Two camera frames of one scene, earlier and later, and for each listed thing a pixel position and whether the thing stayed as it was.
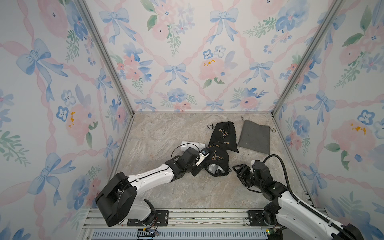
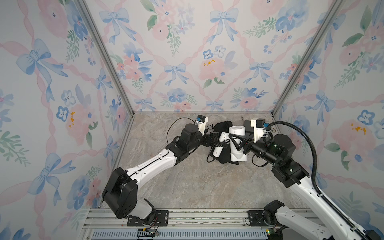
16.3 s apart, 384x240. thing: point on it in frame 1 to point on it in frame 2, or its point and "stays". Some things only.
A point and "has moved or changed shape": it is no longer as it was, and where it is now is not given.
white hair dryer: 185,145 has moved or changed shape
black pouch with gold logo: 217,164 has moved or changed shape
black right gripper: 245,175 to 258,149
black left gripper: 198,169 to 210,140
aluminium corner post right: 336,7 stays
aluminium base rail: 189,224 stays
